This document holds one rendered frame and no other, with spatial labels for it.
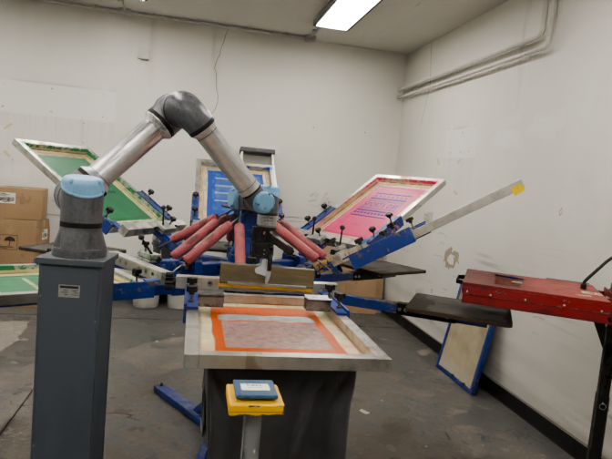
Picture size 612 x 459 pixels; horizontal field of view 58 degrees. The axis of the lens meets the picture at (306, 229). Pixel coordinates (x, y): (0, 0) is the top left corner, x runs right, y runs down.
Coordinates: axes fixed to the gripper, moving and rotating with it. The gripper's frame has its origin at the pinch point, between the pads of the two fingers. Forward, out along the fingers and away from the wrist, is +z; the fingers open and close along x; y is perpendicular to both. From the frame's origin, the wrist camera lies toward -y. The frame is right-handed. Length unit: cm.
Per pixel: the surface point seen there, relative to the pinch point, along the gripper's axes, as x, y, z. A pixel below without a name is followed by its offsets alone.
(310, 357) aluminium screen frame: 59, -5, 10
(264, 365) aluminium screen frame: 59, 7, 13
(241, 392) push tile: 79, 15, 12
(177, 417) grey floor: -121, 29, 109
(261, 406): 83, 11, 14
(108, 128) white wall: -413, 121, -73
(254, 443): 78, 11, 26
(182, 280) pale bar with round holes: -22.7, 31.4, 6.5
